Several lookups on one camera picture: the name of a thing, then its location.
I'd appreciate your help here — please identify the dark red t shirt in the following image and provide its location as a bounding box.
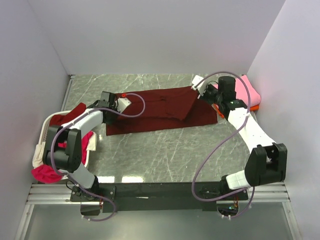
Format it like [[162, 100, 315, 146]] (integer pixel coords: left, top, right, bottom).
[[106, 86, 218, 136]]

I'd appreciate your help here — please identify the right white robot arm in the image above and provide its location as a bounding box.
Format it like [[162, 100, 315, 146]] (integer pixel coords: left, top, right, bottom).
[[191, 72, 288, 200]]

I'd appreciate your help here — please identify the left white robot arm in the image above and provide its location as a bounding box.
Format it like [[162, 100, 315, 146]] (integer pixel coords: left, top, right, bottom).
[[42, 91, 131, 201]]

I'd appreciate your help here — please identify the folded pink t shirt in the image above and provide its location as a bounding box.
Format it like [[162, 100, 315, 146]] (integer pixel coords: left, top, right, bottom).
[[212, 74, 262, 106]]

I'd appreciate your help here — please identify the folded orange t shirt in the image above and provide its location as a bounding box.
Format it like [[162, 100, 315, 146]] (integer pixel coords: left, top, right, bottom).
[[212, 104, 260, 119]]

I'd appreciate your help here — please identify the red t shirt in basket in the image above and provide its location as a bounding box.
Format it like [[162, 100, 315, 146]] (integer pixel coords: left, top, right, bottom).
[[49, 102, 87, 126]]

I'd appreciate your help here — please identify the white laundry basket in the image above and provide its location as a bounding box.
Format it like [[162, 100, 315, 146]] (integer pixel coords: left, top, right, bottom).
[[37, 110, 97, 181]]

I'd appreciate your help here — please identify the cream t shirt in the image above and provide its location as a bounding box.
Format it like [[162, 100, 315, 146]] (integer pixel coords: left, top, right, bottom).
[[32, 131, 97, 169]]

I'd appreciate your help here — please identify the magenta t shirt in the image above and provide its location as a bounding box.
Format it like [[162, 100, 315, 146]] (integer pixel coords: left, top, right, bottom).
[[30, 132, 95, 185]]

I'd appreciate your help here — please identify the black base beam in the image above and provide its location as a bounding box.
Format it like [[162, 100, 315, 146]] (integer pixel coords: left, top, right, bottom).
[[70, 181, 249, 213]]

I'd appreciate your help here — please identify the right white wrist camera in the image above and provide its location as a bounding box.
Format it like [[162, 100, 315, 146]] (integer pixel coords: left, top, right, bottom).
[[191, 75, 209, 96]]

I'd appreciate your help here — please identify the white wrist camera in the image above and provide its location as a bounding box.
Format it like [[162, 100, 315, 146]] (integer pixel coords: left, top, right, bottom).
[[116, 93, 132, 113], [191, 75, 209, 96]]

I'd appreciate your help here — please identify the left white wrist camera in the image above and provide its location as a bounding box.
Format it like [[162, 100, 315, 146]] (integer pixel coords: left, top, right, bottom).
[[116, 93, 132, 113]]

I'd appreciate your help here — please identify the aluminium rail frame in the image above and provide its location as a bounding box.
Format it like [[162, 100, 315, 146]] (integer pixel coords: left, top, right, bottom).
[[13, 74, 305, 240]]

